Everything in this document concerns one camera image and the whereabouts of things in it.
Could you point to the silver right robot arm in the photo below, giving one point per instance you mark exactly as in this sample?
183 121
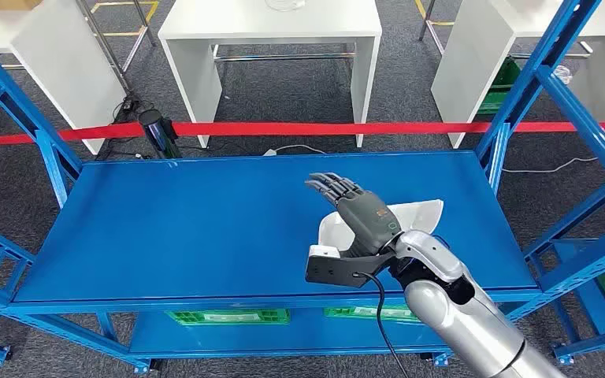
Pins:
469 323

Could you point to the black barrier post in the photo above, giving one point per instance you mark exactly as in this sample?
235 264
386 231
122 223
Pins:
159 133

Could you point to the crumpled clear plastic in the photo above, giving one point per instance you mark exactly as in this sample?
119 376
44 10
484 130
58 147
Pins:
562 74

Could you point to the red barrier tape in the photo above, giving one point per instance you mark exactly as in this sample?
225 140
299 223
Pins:
334 128

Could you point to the steel table frame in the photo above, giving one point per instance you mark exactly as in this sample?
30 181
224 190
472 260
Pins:
104 47

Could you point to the white panel table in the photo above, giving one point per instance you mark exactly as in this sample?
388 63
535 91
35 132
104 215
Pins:
67 68
266 23
469 62

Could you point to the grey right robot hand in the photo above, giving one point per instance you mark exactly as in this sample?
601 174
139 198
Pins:
370 219

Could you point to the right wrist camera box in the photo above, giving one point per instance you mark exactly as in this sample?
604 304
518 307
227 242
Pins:
328 271

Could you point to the brown cardboard box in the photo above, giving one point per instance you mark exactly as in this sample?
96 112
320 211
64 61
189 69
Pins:
13 4

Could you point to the black power adapter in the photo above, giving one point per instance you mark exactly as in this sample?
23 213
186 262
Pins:
127 104

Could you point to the white plastic shell part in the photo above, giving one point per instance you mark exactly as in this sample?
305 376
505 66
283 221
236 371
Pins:
417 214

